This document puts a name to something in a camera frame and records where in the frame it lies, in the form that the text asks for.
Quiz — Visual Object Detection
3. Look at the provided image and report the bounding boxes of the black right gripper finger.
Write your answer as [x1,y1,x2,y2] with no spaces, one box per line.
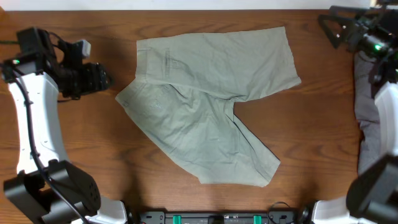
[318,14,351,49]
[328,6,370,19]

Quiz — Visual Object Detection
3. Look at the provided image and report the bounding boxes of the light green shorts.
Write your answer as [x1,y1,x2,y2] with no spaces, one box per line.
[116,27,301,187]

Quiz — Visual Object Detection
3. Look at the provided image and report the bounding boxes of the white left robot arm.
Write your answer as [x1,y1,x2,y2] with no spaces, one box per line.
[1,27,130,223]

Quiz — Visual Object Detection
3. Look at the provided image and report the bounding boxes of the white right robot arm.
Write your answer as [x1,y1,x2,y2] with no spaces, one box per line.
[298,1,397,223]

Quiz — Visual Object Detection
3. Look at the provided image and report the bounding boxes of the grey folded trousers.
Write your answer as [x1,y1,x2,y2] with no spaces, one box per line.
[354,51,381,175]

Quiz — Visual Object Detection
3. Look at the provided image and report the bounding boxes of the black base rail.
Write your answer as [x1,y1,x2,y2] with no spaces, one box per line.
[136,202,313,224]

